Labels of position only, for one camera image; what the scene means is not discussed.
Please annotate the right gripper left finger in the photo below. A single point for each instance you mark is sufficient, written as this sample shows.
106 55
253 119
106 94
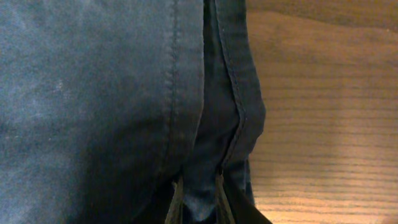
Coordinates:
174 190

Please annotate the dark navy blue shorts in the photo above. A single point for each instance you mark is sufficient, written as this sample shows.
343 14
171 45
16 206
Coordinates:
105 102

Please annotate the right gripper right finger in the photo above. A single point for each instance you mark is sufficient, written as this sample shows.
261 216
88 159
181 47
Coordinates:
232 206

